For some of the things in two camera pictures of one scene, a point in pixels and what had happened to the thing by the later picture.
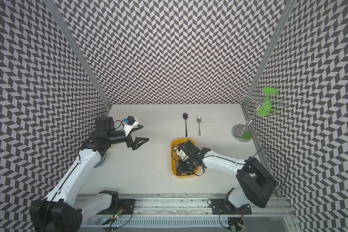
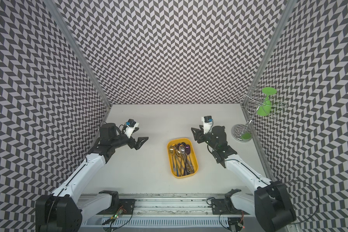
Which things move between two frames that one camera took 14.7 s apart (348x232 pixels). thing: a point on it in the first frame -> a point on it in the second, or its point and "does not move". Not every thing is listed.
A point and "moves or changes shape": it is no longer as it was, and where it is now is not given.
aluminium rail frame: x=187 y=213 does not move
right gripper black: x=182 y=169 -> x=199 y=134
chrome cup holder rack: x=266 y=104 does not move
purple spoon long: x=185 y=116 moves or changes shape
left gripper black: x=134 y=144 does not move
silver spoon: x=199 y=120 moves or changes shape
